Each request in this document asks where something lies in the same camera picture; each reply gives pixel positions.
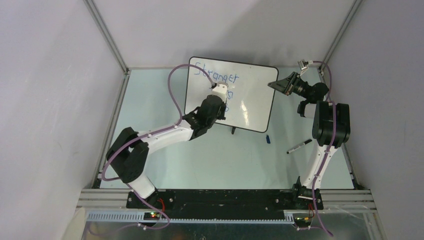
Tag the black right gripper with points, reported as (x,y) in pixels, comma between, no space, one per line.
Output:
(283,85)

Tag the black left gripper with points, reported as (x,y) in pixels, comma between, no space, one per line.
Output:
(221,116)

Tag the white whiteboard black frame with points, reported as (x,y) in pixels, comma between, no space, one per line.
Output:
(249,98)

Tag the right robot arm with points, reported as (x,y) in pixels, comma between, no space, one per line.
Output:
(330,129)

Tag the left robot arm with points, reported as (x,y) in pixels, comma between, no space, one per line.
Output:
(129,153)

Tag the black marker pen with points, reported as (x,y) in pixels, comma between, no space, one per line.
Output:
(298,146)

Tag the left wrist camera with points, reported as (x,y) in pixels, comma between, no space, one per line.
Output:
(220,89)

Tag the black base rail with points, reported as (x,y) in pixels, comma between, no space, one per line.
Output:
(225,204)

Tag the grey cable duct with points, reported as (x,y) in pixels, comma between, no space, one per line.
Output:
(145,217)

